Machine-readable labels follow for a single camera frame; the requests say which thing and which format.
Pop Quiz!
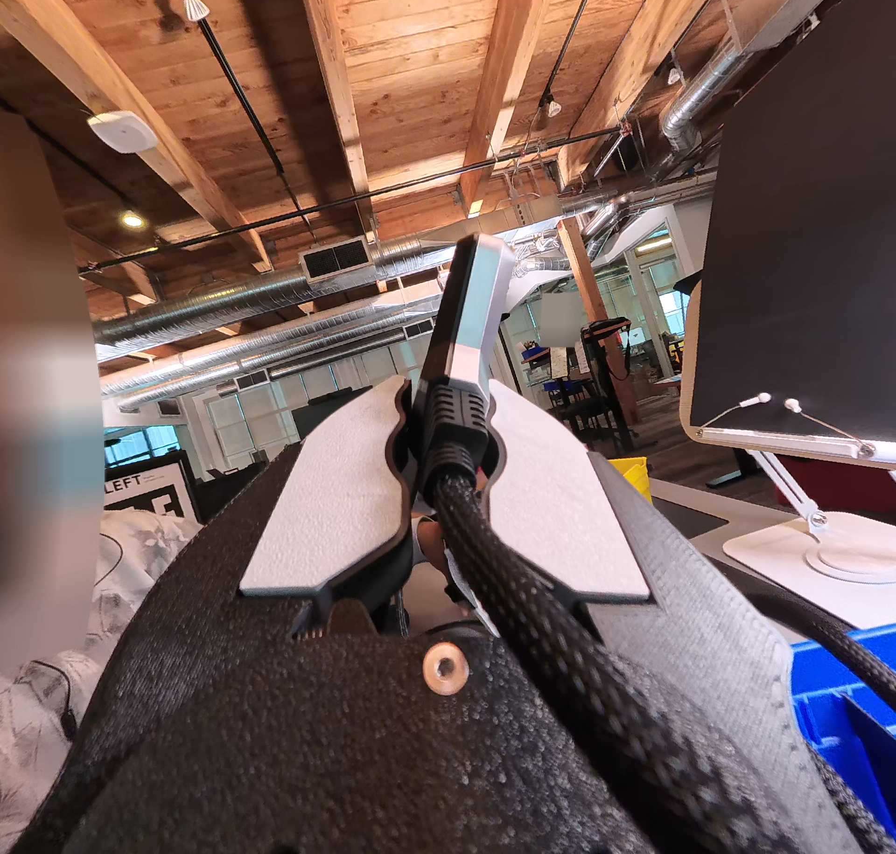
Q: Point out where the yellow plastic bin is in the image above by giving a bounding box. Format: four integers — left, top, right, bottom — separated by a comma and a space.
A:
608, 457, 654, 507

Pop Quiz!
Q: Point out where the white vent grille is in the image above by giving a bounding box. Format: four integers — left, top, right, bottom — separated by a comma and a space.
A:
299, 236, 372, 283

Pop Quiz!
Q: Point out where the person's right hand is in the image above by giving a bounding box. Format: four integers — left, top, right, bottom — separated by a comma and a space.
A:
413, 511, 456, 592

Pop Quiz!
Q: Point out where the white ceiling access point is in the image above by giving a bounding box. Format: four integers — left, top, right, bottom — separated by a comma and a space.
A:
87, 110, 159, 154

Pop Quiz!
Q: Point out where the black braided cable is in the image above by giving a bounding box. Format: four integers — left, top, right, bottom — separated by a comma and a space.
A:
418, 377, 896, 854

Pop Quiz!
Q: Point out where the blue plastic bin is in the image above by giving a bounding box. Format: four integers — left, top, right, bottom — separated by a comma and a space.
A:
791, 623, 896, 821

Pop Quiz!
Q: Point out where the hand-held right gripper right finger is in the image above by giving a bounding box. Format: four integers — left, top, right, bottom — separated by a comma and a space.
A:
483, 377, 653, 606

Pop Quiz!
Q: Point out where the white board stand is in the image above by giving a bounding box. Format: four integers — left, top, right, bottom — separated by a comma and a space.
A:
700, 392, 896, 632

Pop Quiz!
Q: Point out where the thin black wire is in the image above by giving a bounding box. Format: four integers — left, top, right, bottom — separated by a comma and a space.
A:
31, 658, 79, 742

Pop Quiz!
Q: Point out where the silver air duct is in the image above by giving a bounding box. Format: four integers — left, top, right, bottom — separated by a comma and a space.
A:
91, 193, 631, 361
660, 48, 744, 153
98, 308, 441, 409

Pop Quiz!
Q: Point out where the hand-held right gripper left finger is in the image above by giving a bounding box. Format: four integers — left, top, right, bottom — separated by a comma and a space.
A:
238, 375, 414, 599

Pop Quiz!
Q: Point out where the white HDMI adapter box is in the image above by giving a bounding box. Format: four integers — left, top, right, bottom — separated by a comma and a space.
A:
409, 233, 517, 463

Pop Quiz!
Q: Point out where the framed black white marker sign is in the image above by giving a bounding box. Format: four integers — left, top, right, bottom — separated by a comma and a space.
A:
104, 450, 205, 524

